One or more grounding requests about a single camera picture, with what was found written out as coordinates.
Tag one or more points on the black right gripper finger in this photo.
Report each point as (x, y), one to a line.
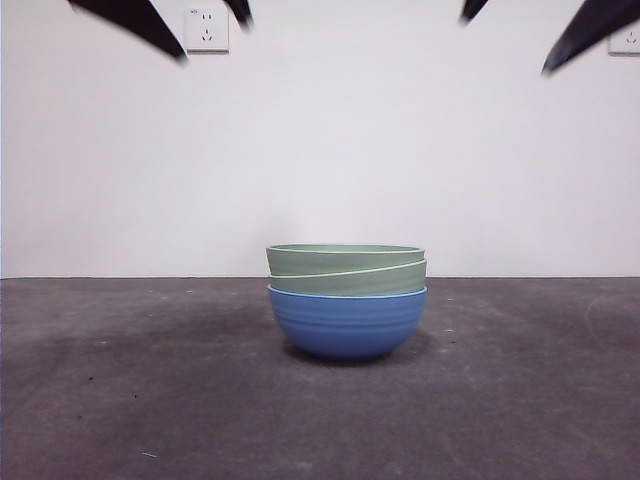
(474, 7)
(595, 27)

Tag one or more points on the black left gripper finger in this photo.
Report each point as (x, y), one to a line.
(242, 12)
(135, 22)

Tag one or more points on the pale green ribbed bowl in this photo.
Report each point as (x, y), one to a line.
(380, 282)
(320, 260)

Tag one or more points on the blue ribbed bowl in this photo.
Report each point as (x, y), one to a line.
(347, 325)

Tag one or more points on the white wall socket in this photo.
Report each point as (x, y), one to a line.
(627, 45)
(210, 32)

